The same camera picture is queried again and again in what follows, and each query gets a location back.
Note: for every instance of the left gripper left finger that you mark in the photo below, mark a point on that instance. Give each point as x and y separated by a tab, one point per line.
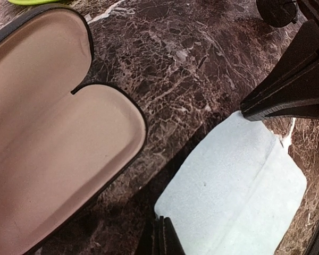
157	244

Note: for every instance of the black sunglasses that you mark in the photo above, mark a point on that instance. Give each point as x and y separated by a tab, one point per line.
278	13

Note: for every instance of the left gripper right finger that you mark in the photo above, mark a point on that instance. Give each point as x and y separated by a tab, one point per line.
171	242

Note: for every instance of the black glasses case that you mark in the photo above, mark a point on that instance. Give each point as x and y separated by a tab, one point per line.
61	142

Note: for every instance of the green plate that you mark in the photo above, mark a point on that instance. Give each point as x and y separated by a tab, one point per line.
31	2

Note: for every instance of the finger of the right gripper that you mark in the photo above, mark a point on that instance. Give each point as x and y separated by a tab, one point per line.
293	84
289	112

